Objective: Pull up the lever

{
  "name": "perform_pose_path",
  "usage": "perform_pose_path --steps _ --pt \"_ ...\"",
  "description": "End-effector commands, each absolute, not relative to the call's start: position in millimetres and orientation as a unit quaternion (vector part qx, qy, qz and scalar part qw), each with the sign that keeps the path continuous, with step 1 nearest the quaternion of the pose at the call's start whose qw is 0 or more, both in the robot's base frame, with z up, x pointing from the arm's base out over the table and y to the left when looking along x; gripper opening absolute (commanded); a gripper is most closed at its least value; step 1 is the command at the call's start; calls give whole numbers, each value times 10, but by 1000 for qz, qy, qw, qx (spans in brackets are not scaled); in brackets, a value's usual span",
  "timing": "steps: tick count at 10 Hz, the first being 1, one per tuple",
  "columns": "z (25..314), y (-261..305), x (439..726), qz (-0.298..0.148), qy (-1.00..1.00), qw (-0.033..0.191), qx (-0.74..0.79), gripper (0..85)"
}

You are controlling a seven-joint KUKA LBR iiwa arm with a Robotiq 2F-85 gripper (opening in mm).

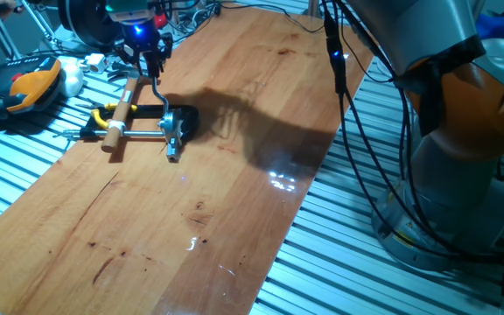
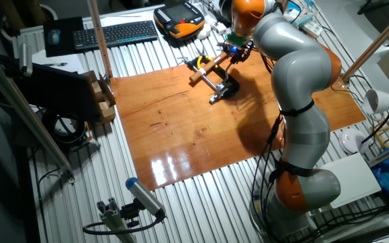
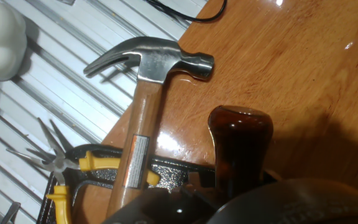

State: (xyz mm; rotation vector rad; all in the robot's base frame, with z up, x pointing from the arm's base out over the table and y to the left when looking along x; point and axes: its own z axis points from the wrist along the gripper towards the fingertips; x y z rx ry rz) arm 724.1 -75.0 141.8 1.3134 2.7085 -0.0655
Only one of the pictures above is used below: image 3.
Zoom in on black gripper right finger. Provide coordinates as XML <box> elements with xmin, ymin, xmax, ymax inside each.
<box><xmin>206</xmin><ymin>177</ymin><xmax>358</xmax><ymax>224</ymax></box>

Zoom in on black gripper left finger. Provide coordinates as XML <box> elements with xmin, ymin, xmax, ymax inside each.
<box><xmin>101</xmin><ymin>186</ymin><xmax>226</xmax><ymax>224</ymax></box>

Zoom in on metal lever with brown knob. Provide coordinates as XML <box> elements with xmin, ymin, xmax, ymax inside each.
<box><xmin>208</xmin><ymin>105</ymin><xmax>275</xmax><ymax>206</ymax></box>

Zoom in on black base lever press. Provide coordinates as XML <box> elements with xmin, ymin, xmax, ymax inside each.
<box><xmin>0</xmin><ymin>143</ymin><xmax>278</xmax><ymax>224</ymax></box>

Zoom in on large wooden board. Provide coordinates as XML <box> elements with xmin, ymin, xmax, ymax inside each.
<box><xmin>71</xmin><ymin>0</ymin><xmax>358</xmax><ymax>224</ymax></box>

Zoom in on yellow handled pliers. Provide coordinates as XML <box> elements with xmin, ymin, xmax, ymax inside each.
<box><xmin>5</xmin><ymin>118</ymin><xmax>161</xmax><ymax>224</ymax></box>

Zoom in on wooden handle claw hammer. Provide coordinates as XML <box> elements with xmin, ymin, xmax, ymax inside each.
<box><xmin>83</xmin><ymin>36</ymin><xmax>215</xmax><ymax>218</ymax></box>

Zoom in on thin black looped cable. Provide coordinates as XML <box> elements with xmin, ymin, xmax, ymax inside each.
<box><xmin>143</xmin><ymin>0</ymin><xmax>229</xmax><ymax>23</ymax></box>

